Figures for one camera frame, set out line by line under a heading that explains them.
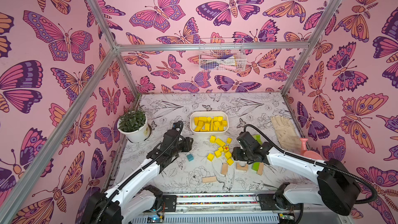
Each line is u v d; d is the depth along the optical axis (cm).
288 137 96
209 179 83
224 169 85
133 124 83
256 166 84
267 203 73
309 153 78
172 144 63
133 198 56
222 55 96
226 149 90
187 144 72
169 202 73
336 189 41
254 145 66
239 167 84
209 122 102
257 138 97
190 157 87
